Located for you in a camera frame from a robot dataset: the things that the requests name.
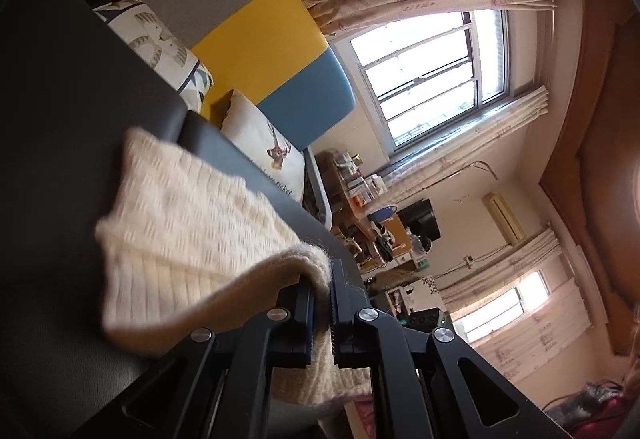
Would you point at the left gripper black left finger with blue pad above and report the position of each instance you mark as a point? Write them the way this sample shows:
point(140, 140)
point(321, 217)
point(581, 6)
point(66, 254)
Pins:
point(214, 385)

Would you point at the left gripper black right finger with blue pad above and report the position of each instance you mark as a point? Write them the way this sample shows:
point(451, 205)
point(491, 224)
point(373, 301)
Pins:
point(427, 385)

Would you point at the cream knitted sweater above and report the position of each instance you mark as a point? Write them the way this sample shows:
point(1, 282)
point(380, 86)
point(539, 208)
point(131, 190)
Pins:
point(186, 246)

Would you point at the small side window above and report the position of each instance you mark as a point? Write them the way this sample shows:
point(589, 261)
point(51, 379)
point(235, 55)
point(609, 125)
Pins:
point(525, 297)

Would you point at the cluttered wooden desk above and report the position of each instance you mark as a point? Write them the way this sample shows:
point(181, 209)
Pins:
point(376, 246)

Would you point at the black monitor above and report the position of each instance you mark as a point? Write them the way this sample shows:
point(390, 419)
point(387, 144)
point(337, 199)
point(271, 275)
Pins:
point(420, 219)

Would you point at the blue handbag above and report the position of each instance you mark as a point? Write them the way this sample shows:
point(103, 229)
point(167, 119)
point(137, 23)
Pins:
point(383, 213)

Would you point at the white deer print pillow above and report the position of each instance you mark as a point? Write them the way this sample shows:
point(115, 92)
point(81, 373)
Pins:
point(255, 136)

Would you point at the large window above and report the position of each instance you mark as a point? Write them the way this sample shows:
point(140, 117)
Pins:
point(420, 76)

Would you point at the patterned cat print pillow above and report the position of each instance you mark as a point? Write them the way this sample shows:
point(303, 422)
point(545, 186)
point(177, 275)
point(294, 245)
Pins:
point(140, 28)

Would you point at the grey yellow blue sofa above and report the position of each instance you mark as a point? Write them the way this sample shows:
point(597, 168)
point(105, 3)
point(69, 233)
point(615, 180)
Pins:
point(272, 52)

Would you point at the wall air conditioner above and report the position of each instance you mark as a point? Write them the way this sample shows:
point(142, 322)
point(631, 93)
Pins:
point(507, 223)

